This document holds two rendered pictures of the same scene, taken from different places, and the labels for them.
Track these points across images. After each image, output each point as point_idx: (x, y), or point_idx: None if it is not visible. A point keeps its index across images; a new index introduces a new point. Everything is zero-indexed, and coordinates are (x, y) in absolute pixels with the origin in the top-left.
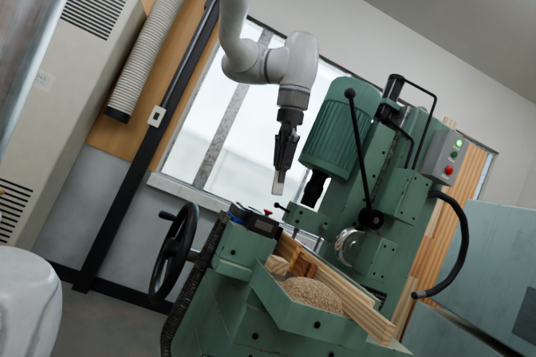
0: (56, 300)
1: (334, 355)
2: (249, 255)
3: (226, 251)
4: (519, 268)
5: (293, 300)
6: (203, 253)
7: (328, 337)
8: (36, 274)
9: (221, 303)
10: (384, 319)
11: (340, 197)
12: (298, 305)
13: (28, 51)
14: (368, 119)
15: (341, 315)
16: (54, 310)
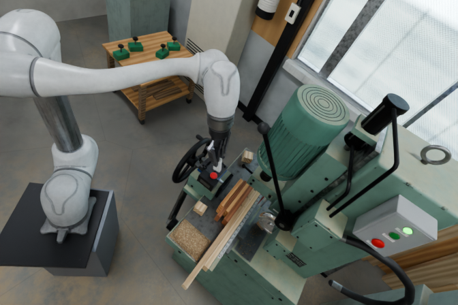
0: (69, 199)
1: (238, 262)
2: (200, 191)
3: (189, 184)
4: None
5: (167, 236)
6: None
7: (186, 259)
8: (63, 191)
9: None
10: (187, 280)
11: (287, 186)
12: (169, 239)
13: (54, 115)
14: (309, 146)
15: (192, 258)
16: (69, 202)
